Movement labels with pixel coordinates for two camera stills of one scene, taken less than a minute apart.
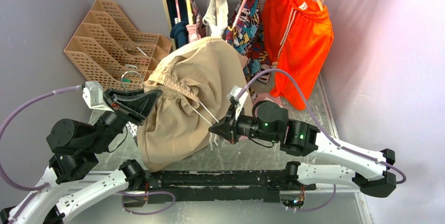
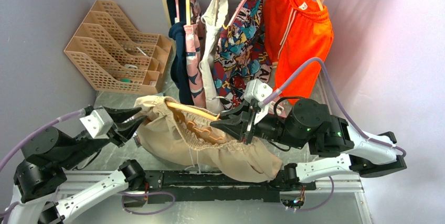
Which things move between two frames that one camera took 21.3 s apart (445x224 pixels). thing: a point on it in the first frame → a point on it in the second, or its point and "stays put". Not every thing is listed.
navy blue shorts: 178,31 stays put
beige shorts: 202,83 → 186,136
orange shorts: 298,32 stays put
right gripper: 229,129 stays put
